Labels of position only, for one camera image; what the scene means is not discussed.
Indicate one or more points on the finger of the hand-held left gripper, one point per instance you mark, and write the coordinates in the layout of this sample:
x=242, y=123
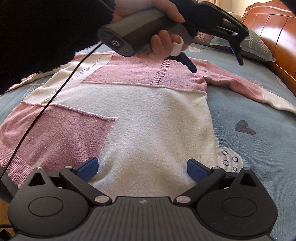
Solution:
x=238, y=55
x=188, y=63

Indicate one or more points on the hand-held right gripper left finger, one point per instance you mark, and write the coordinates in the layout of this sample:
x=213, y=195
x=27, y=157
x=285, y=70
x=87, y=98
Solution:
x=89, y=170

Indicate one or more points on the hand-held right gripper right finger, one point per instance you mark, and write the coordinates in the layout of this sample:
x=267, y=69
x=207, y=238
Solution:
x=196, y=170

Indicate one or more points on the pink and white sweater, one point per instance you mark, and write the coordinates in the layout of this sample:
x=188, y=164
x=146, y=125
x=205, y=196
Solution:
x=150, y=120

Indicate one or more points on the person's left hand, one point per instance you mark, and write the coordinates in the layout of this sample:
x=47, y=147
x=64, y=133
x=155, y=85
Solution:
x=161, y=44

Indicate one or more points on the blue-green floral pillow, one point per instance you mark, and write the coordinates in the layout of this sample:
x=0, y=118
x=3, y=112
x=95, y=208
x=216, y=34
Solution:
x=254, y=46

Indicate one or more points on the folded pink floral quilt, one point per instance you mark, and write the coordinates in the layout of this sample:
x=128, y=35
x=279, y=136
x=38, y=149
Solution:
x=202, y=37

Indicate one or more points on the wooden bed headboard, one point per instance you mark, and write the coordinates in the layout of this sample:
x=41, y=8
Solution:
x=275, y=30

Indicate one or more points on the blue floral bed sheet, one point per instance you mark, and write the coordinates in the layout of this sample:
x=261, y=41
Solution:
x=254, y=162

